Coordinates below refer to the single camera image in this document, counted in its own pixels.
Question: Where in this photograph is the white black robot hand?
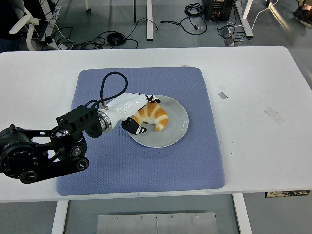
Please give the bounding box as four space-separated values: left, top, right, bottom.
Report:
104 92 162 135

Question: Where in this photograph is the orange white croissant bread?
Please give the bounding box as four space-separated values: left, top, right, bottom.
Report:
133 102 169 132

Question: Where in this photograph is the grey round plate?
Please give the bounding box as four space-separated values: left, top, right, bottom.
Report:
124 95 189 149

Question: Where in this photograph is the blue quilted mat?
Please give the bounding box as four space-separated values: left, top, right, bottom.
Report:
55 67 225 197

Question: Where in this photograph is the white background desk leg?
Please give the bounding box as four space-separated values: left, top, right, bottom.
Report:
145 0 154 41
240 0 254 38

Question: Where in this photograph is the grey metal plate with screws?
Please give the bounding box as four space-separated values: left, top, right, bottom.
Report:
96 212 218 234

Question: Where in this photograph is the grey power adapter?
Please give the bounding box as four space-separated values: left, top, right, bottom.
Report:
220 26 236 39

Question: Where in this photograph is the white table leg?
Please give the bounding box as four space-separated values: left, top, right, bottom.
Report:
232 193 253 234
50 200 69 234

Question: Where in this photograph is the black equipment box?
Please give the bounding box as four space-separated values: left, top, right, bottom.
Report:
203 0 236 21

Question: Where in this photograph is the person's foot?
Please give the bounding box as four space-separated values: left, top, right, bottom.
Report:
292 0 312 27

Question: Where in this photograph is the black coiled cable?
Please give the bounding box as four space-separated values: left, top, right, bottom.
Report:
106 33 127 46

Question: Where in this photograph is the black looped floor cable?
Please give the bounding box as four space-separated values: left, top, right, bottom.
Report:
159 2 208 35

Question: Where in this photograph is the white floor cable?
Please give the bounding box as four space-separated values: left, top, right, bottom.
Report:
226 2 275 29

